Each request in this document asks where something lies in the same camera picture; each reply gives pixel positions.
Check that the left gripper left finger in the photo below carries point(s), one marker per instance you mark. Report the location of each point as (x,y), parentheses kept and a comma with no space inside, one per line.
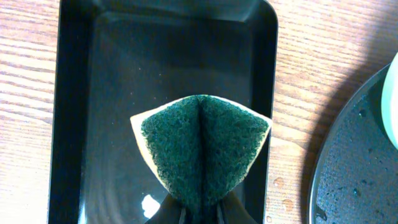
(171,211)

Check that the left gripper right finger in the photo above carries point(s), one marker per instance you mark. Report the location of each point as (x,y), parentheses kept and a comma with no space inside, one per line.
(231,211)

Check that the green yellow sponge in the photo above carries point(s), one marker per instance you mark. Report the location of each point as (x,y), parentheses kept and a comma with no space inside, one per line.
(200,147)

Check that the black round tray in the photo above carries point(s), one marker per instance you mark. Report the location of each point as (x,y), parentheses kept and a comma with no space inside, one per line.
(355,178)

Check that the black rectangular tray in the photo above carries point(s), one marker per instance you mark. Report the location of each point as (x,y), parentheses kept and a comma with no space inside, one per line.
(116,59)

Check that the light blue plate top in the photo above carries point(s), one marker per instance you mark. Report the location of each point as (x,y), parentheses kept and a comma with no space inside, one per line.
(389,102)

